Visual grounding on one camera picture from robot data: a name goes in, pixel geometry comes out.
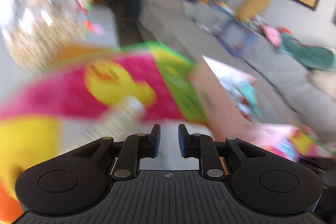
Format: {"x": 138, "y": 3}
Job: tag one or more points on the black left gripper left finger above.
{"x": 129, "y": 153}

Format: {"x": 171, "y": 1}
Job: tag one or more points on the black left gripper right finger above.
{"x": 203, "y": 148}

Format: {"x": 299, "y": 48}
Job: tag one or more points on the teal plastic holder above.
{"x": 248, "y": 91}

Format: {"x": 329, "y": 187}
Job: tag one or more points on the pink cardboard box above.
{"x": 213, "y": 83}

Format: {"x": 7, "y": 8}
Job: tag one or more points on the colourful cartoon play mat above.
{"x": 47, "y": 178}

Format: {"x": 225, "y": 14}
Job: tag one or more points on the blue picture book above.
{"x": 235, "y": 37}

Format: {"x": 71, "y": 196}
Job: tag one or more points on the grey sofa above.
{"x": 176, "y": 23}

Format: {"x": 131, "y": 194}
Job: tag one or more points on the pink plush toy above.
{"x": 272, "y": 35}

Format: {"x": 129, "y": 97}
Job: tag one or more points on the teal plush toy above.
{"x": 311, "y": 57}

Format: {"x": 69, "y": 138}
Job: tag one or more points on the yellow cushion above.
{"x": 250, "y": 8}

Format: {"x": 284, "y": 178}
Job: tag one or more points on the glass jar of nuts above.
{"x": 37, "y": 30}

